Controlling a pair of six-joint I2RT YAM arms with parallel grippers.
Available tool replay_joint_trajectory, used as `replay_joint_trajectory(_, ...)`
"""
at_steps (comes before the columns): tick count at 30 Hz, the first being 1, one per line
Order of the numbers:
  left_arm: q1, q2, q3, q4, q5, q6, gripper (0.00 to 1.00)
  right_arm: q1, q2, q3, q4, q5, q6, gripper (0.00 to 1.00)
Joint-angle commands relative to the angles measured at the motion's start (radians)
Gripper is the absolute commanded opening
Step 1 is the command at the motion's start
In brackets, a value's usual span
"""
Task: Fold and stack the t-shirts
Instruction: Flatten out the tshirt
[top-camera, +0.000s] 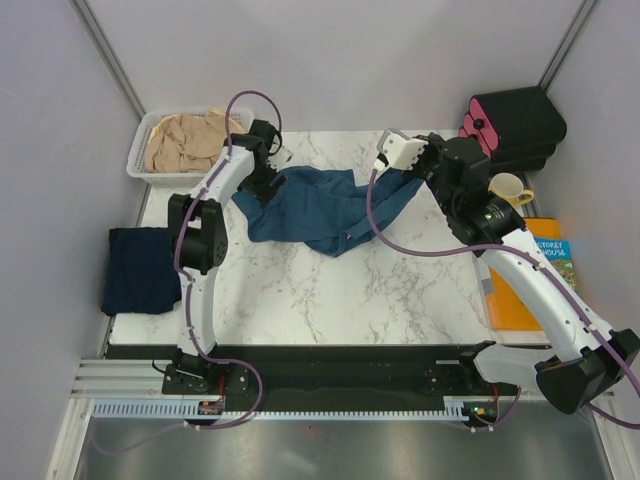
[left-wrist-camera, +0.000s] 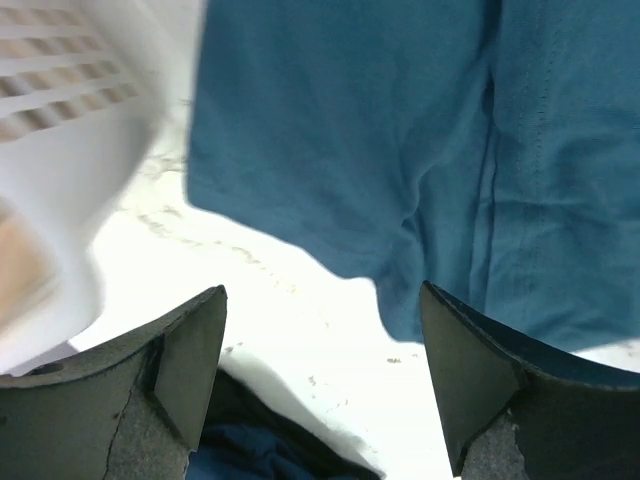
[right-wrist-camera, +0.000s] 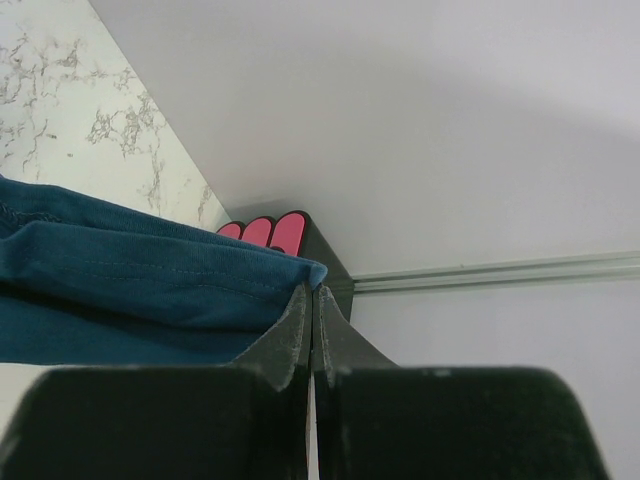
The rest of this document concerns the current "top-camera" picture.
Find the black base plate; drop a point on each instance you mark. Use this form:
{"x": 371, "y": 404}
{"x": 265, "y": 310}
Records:
{"x": 356, "y": 378}

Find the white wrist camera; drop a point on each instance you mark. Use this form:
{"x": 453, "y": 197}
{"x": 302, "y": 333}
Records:
{"x": 281, "y": 158}
{"x": 397, "y": 151}

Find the yellow mug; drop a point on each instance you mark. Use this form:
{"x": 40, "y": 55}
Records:
{"x": 511, "y": 189}

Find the beige t shirt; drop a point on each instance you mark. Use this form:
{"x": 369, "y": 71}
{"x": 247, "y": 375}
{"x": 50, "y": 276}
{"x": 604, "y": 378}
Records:
{"x": 186, "y": 143}

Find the white cable duct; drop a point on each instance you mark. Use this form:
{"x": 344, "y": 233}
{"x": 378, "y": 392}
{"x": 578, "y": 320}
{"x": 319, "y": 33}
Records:
{"x": 192, "y": 410}

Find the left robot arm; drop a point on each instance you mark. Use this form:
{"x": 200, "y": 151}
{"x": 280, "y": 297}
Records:
{"x": 199, "y": 244}

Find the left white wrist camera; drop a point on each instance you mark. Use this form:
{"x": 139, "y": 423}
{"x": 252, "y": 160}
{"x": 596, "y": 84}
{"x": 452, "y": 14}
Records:
{"x": 281, "y": 158}

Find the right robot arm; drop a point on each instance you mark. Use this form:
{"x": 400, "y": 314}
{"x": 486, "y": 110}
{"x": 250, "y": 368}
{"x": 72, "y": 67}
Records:
{"x": 587, "y": 355}

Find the aluminium rail frame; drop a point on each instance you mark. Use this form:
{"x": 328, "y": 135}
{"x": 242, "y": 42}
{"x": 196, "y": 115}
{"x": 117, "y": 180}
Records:
{"x": 135, "y": 379}

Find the folded navy t shirt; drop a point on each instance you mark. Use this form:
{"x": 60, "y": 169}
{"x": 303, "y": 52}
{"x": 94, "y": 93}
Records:
{"x": 140, "y": 277}

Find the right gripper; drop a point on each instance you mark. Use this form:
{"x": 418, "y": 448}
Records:
{"x": 434, "y": 145}

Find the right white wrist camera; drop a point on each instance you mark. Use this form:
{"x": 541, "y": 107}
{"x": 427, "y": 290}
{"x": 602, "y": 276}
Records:
{"x": 397, "y": 151}

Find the white plastic basket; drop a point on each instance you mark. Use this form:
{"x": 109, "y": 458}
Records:
{"x": 239, "y": 121}

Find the blue treehouse book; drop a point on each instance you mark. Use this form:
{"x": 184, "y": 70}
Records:
{"x": 558, "y": 252}

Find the black pink drawer unit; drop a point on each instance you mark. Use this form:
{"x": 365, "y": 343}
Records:
{"x": 518, "y": 129}

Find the blue t shirt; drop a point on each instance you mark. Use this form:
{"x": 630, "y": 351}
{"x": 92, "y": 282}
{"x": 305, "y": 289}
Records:
{"x": 323, "y": 209}

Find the orange folder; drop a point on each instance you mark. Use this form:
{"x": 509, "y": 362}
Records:
{"x": 505, "y": 309}

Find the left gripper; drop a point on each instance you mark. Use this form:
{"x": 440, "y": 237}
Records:
{"x": 263, "y": 192}

